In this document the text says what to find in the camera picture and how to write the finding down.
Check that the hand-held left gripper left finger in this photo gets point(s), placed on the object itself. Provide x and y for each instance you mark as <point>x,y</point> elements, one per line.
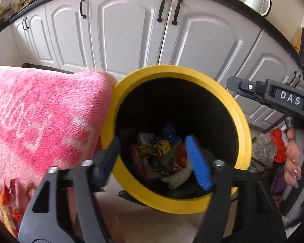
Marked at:
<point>108,158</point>

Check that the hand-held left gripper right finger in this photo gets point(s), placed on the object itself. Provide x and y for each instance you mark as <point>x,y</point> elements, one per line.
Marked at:
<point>198,164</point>

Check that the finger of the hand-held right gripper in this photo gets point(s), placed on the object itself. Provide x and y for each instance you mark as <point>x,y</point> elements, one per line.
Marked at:
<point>258,98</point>
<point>243,86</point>

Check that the red plastic bag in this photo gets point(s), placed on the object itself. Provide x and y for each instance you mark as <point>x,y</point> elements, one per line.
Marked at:
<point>181,155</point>

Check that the silvery snack wrapper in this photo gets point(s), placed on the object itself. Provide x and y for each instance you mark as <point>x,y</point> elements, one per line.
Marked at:
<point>158,165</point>

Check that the blue plastic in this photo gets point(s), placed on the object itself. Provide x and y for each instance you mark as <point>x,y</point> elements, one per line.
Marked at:
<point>170,130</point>

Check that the yellow round trash bin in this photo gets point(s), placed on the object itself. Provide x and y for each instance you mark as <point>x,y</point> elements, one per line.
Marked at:
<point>167,73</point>

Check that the person's right hand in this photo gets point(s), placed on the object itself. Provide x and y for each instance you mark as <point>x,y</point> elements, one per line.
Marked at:
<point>292,162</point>

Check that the white foam wrapper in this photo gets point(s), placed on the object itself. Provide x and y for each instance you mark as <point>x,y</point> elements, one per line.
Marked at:
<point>178,179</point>

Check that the orange snack packet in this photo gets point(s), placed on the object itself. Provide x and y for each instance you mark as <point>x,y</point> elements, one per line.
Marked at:
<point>138,162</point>

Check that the white cabinet door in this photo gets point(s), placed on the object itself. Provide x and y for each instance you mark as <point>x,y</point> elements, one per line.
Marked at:
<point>212,45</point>
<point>68,30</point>
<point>17,40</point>
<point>126,30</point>
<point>268,63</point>
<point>41,35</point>

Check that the red and white packet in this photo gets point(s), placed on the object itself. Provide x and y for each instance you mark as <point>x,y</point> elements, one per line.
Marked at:
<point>280,144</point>

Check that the yellow snack packet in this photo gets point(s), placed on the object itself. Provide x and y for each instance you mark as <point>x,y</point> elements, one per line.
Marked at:
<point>157,146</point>

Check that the clear plastic bag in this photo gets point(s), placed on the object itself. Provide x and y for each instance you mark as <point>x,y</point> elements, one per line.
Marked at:
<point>263,144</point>

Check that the brown wooden board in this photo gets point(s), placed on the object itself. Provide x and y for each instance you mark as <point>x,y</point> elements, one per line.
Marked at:
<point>297,40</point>

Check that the pink printed blanket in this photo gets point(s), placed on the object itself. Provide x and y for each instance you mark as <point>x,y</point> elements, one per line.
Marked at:
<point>40,111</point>

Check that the white kettle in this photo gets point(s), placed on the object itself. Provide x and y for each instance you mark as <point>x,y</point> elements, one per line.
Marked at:
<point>255,1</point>

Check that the group of condiment bottles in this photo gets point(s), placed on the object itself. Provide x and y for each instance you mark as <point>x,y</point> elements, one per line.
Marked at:
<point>27,0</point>

